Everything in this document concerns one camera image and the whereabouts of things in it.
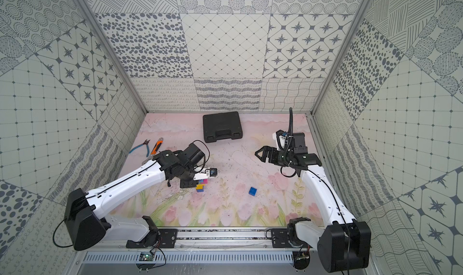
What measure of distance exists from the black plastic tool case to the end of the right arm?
1.06ft

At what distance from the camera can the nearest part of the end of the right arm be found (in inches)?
22.2

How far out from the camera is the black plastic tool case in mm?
1059
